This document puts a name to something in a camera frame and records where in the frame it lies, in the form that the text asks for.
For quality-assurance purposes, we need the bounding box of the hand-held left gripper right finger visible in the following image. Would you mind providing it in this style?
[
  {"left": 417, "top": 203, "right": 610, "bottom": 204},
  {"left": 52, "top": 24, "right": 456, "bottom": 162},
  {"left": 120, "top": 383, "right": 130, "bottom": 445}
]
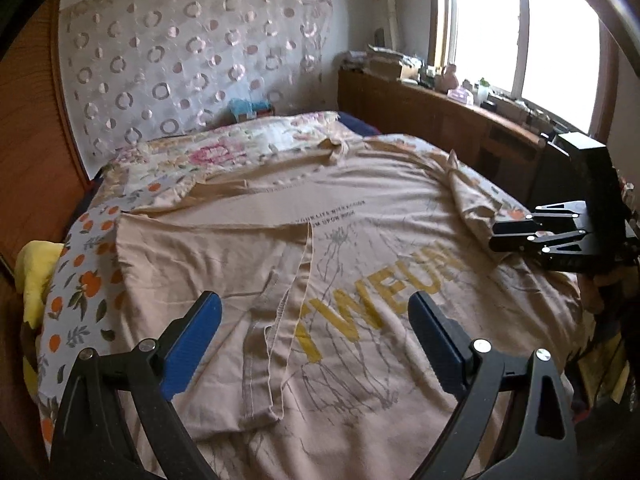
[{"left": 407, "top": 290, "right": 581, "bottom": 480}]

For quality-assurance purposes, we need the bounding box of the blue plastic box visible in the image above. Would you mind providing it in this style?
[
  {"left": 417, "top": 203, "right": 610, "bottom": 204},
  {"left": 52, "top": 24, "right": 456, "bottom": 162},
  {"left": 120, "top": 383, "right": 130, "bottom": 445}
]
[{"left": 229, "top": 99, "right": 275, "bottom": 122}]

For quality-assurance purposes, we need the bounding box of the orange fruit print bedsheet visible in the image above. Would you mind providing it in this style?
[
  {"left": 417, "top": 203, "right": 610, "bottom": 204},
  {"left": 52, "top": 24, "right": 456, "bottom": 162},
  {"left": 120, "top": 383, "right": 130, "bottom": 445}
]
[{"left": 37, "top": 160, "right": 536, "bottom": 461}]

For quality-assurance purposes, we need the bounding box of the pile of books and boxes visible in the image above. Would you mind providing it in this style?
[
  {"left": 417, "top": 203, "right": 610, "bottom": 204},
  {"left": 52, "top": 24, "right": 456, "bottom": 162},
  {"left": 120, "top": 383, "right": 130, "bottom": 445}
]
[{"left": 342, "top": 45, "right": 431, "bottom": 86}]

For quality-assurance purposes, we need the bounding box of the brown wooden headboard cabinet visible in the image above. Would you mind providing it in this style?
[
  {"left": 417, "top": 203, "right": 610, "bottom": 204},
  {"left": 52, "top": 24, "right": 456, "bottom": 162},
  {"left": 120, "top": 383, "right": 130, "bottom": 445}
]
[{"left": 337, "top": 67, "right": 548, "bottom": 196}]

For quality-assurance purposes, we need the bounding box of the floral quilted blanket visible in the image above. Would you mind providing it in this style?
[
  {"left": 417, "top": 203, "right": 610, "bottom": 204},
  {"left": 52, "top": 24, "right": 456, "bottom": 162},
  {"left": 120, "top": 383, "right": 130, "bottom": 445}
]
[{"left": 107, "top": 110, "right": 361, "bottom": 201}]

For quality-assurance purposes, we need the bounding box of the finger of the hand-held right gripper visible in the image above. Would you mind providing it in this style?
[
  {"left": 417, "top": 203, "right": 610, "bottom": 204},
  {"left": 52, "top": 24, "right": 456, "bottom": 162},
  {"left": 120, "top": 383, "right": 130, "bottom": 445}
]
[
  {"left": 491, "top": 201, "right": 590, "bottom": 237},
  {"left": 487, "top": 230, "right": 593, "bottom": 273}
]

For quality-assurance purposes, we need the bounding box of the white vertical pipe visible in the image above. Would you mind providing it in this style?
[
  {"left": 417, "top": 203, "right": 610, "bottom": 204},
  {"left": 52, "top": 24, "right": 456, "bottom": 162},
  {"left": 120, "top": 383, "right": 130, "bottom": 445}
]
[{"left": 375, "top": 0, "right": 402, "bottom": 56}]

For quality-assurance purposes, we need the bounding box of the navy blue blanket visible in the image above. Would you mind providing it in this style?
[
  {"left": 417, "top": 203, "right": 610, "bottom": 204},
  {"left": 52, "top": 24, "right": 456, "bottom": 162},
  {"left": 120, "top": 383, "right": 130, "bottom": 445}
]
[{"left": 340, "top": 112, "right": 381, "bottom": 137}]

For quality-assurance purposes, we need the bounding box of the circle pattern sheer curtain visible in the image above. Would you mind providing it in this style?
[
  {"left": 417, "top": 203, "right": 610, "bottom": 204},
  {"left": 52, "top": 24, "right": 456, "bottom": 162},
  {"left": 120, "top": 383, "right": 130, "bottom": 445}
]
[{"left": 59, "top": 0, "right": 335, "bottom": 181}]

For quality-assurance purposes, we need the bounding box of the beige printed t-shirt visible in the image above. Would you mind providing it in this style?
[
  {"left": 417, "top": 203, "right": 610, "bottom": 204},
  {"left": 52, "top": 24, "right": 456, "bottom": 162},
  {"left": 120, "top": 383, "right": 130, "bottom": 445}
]
[{"left": 114, "top": 132, "right": 596, "bottom": 480}]

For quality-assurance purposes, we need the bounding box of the wooden headboard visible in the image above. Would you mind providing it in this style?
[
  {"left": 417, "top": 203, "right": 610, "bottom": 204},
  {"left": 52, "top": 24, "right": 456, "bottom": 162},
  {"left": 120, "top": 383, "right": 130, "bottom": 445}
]
[{"left": 0, "top": 0, "right": 96, "bottom": 461}]

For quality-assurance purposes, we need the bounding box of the bright window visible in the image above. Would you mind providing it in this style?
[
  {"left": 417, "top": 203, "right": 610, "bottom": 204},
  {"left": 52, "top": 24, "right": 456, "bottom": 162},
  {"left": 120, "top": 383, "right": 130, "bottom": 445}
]
[{"left": 430, "top": 0, "right": 621, "bottom": 146}]

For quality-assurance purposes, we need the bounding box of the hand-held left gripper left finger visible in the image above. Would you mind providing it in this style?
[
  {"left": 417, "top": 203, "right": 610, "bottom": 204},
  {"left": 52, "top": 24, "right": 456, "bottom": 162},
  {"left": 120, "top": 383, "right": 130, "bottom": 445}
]
[{"left": 50, "top": 290, "right": 223, "bottom": 480}]

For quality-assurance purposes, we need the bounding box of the yellow cloth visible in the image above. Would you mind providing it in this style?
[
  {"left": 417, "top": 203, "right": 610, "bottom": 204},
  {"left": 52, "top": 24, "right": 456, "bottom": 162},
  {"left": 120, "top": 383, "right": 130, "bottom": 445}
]
[{"left": 14, "top": 241, "right": 66, "bottom": 396}]

